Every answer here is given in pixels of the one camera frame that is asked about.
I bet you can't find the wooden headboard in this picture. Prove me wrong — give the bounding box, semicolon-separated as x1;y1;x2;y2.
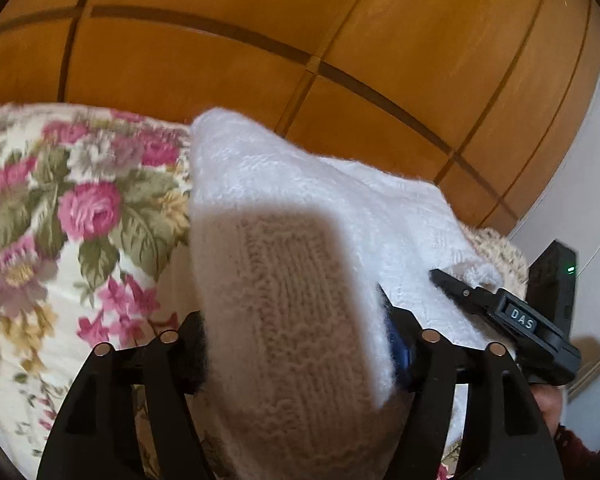
0;0;600;241

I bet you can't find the floral bedspread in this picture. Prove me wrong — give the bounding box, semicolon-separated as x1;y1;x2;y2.
0;102;463;480

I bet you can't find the beige knitted cloth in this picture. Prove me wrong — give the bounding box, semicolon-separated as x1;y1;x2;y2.
462;227;531;297

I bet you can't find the person's right forearm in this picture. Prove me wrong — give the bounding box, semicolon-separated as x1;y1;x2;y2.
532;385;600;480

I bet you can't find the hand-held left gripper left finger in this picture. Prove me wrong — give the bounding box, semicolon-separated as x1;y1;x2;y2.
36;310;216;480

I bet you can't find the white knitted sweater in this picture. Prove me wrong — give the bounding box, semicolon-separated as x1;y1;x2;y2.
185;107;520;480

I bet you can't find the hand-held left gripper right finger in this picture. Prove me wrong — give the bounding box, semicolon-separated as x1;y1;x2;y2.
377;282;563;480

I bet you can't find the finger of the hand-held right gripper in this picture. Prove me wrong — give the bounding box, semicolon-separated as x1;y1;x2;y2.
429;268;503;315

